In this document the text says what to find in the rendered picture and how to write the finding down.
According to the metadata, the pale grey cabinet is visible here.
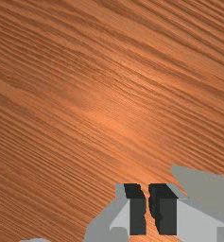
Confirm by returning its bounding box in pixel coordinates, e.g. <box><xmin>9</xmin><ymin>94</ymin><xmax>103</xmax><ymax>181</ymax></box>
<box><xmin>169</xmin><ymin>164</ymin><xmax>224</xmax><ymax>227</ymax></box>

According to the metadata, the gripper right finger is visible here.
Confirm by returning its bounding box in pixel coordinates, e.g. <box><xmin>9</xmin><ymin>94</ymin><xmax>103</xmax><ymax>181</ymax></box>
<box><xmin>147</xmin><ymin>182</ymin><xmax>224</xmax><ymax>242</ymax></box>

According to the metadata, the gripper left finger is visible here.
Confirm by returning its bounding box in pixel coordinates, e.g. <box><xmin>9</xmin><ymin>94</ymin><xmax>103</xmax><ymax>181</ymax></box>
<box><xmin>84</xmin><ymin>182</ymin><xmax>148</xmax><ymax>242</ymax></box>

